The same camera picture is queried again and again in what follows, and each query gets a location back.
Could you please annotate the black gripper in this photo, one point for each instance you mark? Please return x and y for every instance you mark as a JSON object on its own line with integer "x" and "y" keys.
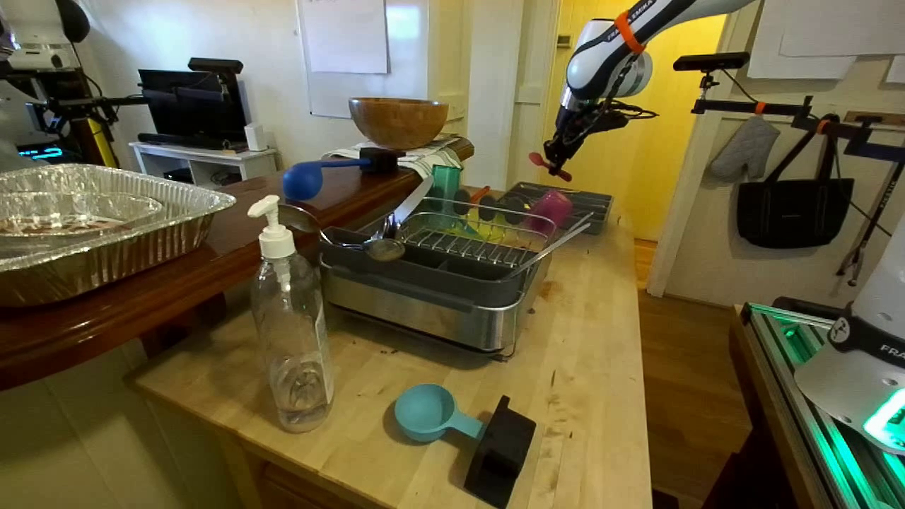
{"x": 574, "y": 125}

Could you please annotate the purple spoon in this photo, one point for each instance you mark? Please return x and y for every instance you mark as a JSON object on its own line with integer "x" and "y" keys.
{"x": 548, "y": 166}

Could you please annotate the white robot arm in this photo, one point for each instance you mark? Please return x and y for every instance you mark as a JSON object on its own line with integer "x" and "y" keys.
{"x": 611, "y": 62}

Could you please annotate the silver spoon in rack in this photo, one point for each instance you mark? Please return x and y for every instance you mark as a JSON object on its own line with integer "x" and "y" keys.
{"x": 384, "y": 250}

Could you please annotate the black block holder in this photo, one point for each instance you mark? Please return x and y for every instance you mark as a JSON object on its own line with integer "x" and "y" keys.
{"x": 497, "y": 456}

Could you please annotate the purple cup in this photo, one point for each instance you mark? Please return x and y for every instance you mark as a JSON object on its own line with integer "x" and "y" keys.
{"x": 548, "y": 210}

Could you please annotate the green cup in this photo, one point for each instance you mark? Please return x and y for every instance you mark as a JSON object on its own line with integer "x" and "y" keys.
{"x": 445, "y": 178}

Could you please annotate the grey oven mitt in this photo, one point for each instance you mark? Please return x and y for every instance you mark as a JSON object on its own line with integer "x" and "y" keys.
{"x": 748, "y": 149}

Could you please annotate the wooden bowl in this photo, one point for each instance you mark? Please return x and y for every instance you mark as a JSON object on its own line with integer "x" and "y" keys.
{"x": 397, "y": 123}

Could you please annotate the stainless steel dish rack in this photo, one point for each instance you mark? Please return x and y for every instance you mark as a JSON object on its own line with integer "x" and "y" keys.
{"x": 468, "y": 275}

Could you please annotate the black hanging bag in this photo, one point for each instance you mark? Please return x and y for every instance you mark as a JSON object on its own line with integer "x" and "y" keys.
{"x": 796, "y": 212}

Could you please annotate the blue measuring scoop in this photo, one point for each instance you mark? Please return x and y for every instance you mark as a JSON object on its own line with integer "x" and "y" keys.
{"x": 305, "y": 178}

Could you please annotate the teal measuring cup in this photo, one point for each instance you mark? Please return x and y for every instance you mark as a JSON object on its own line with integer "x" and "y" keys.
{"x": 428, "y": 411}

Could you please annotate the green lit machine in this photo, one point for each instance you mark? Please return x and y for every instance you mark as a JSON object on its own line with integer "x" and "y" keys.
{"x": 842, "y": 378}

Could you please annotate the clear soap pump bottle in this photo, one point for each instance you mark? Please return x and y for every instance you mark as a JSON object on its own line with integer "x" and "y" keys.
{"x": 290, "y": 318}

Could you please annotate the white side table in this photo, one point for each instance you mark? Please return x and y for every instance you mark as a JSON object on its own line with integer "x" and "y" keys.
{"x": 198, "y": 165}

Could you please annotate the aluminium foil tray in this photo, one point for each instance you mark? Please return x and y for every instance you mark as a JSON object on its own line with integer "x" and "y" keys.
{"x": 73, "y": 227}

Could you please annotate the dark wooden shelf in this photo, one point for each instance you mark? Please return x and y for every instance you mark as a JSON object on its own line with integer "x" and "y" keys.
{"x": 46, "y": 340}

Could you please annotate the whiteboard on wall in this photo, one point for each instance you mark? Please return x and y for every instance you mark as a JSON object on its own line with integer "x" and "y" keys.
{"x": 346, "y": 34}

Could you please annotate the black camera tripod rig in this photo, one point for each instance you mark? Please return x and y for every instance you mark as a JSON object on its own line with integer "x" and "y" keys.
{"x": 51, "y": 107}

